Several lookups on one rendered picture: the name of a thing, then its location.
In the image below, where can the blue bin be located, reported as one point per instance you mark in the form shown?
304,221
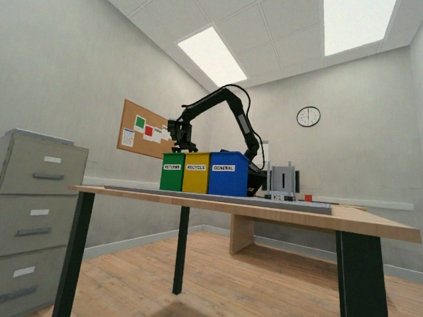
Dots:
228,174

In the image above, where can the yellow open bin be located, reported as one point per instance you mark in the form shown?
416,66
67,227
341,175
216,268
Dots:
197,172

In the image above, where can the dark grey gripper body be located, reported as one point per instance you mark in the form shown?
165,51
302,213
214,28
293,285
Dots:
184,145

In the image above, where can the green bin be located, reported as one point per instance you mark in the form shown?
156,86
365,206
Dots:
172,174

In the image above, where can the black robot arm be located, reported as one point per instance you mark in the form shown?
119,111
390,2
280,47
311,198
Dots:
183,134

